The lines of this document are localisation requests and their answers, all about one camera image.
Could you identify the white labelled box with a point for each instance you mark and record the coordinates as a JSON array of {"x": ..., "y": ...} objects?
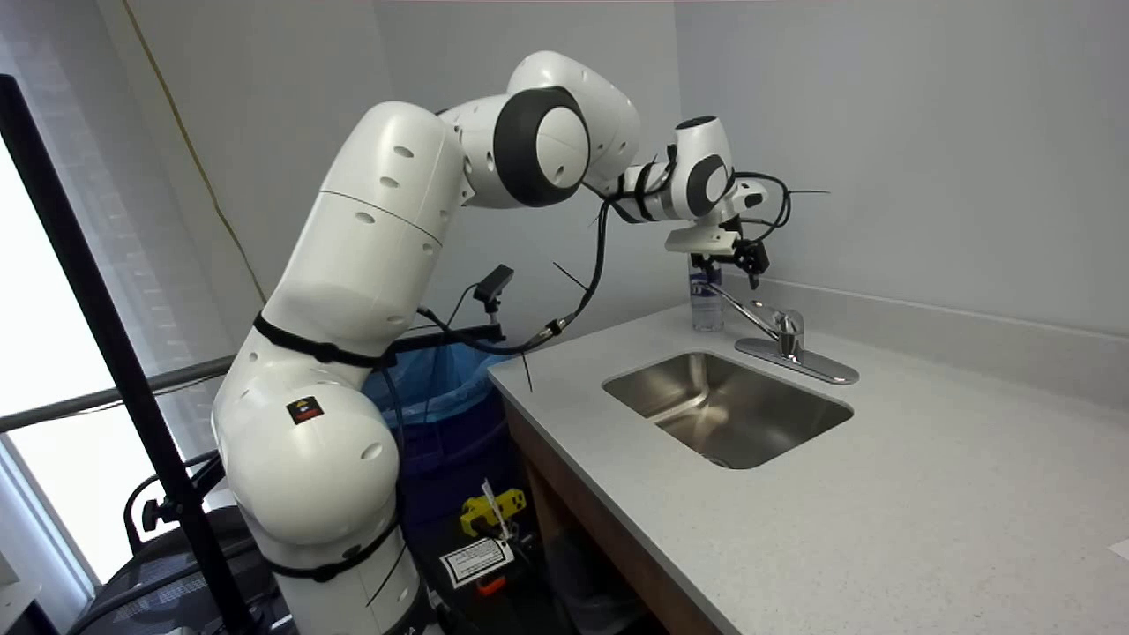
[{"x": 476, "y": 567}]

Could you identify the clear smartwater bottle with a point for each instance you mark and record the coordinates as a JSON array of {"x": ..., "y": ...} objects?
[{"x": 705, "y": 303}]

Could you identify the bin with blue bag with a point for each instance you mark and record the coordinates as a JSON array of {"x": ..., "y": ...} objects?
[{"x": 443, "y": 410}]

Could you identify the stainless steel sink basin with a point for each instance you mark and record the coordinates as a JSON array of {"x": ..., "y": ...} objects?
[{"x": 727, "y": 408}]

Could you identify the black slanted pole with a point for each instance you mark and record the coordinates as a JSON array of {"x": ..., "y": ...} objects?
[{"x": 118, "y": 355}]

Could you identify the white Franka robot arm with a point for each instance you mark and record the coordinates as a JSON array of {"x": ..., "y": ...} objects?
[{"x": 353, "y": 294}]

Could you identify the grey window rail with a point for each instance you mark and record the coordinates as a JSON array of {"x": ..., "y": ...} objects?
[{"x": 73, "y": 408}]

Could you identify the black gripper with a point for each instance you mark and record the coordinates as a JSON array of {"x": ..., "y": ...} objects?
[{"x": 750, "y": 257}]

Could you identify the black cart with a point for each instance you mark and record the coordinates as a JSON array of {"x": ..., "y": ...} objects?
[{"x": 152, "y": 575}]

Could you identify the wooden counter cabinet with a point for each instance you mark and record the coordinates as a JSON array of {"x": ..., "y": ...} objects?
[{"x": 587, "y": 515}]

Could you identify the chrome sink faucet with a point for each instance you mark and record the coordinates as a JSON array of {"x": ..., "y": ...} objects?
[{"x": 787, "y": 341}]

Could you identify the yellow tool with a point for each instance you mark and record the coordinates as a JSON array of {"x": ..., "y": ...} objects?
[{"x": 482, "y": 513}]

